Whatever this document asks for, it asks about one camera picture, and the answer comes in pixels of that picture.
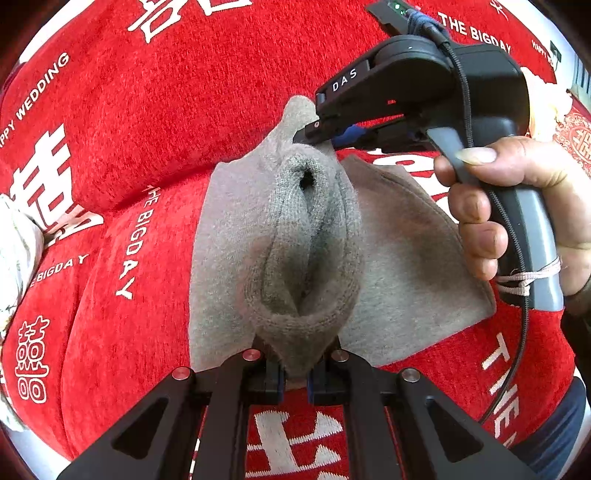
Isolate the white floral cloth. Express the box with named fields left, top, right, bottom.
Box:
left=0, top=193, right=44, bottom=432

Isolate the red patterned cloth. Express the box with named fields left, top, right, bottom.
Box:
left=551, top=102, right=591, bottom=178

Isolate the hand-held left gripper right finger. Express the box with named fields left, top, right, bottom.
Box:
left=305, top=348, right=541, bottom=480

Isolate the blue fabric tie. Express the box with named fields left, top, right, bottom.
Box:
left=405, top=10, right=450, bottom=41

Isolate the black cable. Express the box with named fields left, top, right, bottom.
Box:
left=434, top=23, right=530, bottom=425

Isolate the cream cloth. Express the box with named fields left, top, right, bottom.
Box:
left=521, top=67, right=575, bottom=141

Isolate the dark blue clothing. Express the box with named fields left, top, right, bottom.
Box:
left=505, top=374, right=589, bottom=480

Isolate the person's right hand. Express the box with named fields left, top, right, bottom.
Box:
left=434, top=136, right=591, bottom=303

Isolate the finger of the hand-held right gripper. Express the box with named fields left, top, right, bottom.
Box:
left=293, top=120, right=357, bottom=145
left=333, top=127, right=431, bottom=154

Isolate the white string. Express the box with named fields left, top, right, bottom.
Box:
left=496, top=256, right=563, bottom=296

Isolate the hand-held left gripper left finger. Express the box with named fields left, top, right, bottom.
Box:
left=55, top=348, right=284, bottom=480

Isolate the red printed blanket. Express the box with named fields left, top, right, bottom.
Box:
left=0, top=0, right=591, bottom=480

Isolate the grey knit sweater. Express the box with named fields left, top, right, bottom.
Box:
left=188, top=95, right=497, bottom=381

